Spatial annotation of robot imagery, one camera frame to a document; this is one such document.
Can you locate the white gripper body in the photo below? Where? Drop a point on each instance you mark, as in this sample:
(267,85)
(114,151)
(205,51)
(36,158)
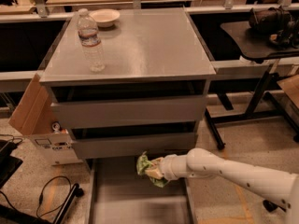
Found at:
(168,168)

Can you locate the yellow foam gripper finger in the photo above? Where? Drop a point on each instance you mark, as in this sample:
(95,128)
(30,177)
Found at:
(154,169)

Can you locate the green jalapeno chip bag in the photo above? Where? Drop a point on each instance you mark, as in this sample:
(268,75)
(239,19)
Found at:
(142,164)

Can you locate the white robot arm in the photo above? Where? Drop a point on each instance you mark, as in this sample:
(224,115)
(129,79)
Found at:
(278,187)

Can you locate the grey middle drawer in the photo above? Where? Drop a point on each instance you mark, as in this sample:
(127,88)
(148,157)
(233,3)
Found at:
(134,145)

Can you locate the open grey bottom drawer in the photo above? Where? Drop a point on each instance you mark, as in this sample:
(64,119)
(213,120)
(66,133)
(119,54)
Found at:
(119,195)

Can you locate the grey top drawer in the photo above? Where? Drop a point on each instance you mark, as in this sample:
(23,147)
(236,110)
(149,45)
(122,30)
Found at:
(115,113)

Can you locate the grey drawer cabinet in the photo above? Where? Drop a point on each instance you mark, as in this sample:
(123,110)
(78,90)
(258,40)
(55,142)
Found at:
(151,53)

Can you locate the black bag on table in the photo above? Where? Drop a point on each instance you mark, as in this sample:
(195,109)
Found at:
(279,24)

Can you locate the cardboard box with items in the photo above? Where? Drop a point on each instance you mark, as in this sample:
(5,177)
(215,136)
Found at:
(34,119)

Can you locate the black side table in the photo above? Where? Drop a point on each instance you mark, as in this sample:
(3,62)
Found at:
(257,48)

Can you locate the black equipment at left edge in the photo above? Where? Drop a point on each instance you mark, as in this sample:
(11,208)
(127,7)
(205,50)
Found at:
(8,163)

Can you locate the black stand base left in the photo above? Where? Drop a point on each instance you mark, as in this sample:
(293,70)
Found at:
(10,216)

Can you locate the clear plastic water bottle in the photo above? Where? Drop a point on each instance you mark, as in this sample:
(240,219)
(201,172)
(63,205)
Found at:
(88,34)

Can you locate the white ceramic bowl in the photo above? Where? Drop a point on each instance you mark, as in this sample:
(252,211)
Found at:
(105,17)

